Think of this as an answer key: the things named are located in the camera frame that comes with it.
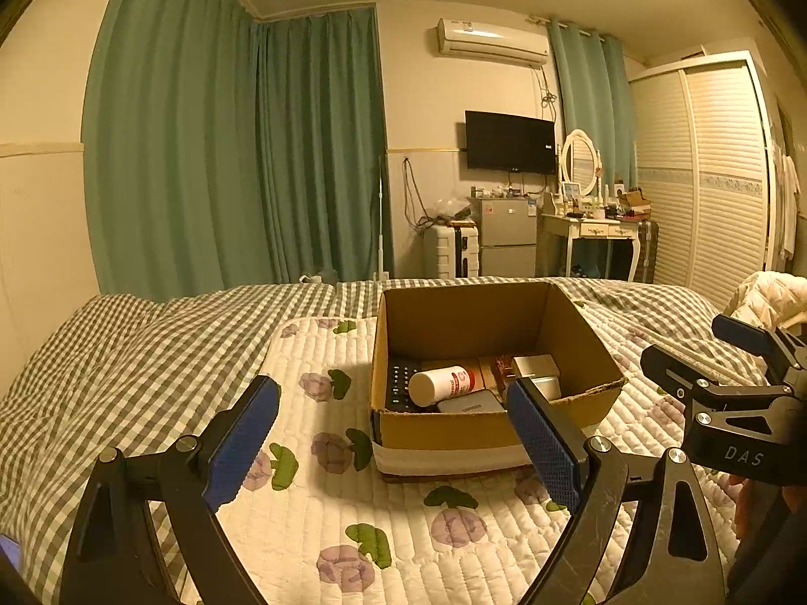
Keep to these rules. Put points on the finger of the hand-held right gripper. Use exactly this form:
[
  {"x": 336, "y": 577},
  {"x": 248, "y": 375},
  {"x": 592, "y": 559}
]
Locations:
[
  {"x": 687, "y": 378},
  {"x": 741, "y": 328}
]

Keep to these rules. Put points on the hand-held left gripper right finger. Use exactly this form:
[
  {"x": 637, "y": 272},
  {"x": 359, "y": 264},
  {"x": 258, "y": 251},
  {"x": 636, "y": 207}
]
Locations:
[{"x": 545, "y": 447}]

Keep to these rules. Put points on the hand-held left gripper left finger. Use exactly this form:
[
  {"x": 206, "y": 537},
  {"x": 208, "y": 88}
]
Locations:
[{"x": 243, "y": 441}]

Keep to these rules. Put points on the small white box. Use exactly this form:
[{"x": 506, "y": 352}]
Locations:
[
  {"x": 547, "y": 387},
  {"x": 536, "y": 365}
]

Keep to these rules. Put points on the white power bank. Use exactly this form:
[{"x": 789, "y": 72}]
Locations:
[{"x": 470, "y": 403}]

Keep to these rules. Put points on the cardboard box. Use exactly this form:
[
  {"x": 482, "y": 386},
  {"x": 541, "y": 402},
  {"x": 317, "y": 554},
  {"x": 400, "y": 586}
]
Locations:
[{"x": 441, "y": 441}]

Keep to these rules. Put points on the white plastic bottle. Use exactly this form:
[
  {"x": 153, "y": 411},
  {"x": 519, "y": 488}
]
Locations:
[{"x": 441, "y": 385}]

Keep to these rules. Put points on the black remote control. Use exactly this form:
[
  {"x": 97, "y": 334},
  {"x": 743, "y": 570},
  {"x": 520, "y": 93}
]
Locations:
[{"x": 397, "y": 384}]

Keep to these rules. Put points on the person's right hand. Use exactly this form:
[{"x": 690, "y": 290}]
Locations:
[{"x": 750, "y": 501}]

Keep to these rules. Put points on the white padded jacket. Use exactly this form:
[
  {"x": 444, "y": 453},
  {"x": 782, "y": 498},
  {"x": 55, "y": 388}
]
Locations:
[{"x": 772, "y": 296}]

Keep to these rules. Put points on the white floral quilt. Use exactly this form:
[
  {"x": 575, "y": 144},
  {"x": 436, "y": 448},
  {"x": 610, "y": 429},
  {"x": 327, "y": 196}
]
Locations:
[{"x": 328, "y": 517}]

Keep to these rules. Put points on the dark suitcase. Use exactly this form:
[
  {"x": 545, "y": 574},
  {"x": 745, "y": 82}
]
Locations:
[{"x": 646, "y": 252}]

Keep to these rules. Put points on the white hanging cloth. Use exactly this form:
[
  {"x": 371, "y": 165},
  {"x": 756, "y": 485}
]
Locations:
[{"x": 787, "y": 195}]

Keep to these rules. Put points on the white louvred wardrobe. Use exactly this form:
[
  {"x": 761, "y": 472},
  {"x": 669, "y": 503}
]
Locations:
[{"x": 700, "y": 189}]

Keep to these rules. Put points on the brown box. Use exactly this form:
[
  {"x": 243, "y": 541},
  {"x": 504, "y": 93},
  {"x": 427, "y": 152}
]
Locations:
[{"x": 633, "y": 200}]

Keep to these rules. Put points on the white dressing table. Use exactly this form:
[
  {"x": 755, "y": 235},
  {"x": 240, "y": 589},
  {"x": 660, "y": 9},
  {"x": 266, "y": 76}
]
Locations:
[{"x": 586, "y": 227}]

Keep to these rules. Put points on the grey small fridge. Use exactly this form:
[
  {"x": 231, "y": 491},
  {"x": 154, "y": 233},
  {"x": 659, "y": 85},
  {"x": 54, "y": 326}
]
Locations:
[{"x": 504, "y": 233}]

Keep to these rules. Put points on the white suitcase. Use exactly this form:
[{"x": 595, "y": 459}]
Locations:
[{"x": 447, "y": 252}]

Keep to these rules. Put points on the white oval mirror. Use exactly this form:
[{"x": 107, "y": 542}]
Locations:
[{"x": 581, "y": 161}]

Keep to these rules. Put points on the clear plastic bag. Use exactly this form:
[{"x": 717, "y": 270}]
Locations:
[{"x": 451, "y": 209}]

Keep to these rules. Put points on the white standing pole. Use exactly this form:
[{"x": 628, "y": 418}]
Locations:
[{"x": 383, "y": 220}]

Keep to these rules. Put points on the narrow green curtain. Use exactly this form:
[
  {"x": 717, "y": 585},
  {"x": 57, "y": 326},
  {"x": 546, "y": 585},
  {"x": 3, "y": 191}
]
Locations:
[{"x": 589, "y": 88}]

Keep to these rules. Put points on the wide green curtain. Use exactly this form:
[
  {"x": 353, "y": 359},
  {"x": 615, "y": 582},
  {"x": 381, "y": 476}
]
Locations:
[{"x": 170, "y": 138}]

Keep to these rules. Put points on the white air conditioner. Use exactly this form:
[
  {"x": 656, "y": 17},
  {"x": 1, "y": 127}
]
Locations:
[{"x": 488, "y": 41}]

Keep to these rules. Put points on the small photo frame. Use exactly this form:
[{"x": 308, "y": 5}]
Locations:
[{"x": 572, "y": 190}]

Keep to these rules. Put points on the black wall television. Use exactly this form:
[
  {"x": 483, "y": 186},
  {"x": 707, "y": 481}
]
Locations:
[{"x": 510, "y": 142}]

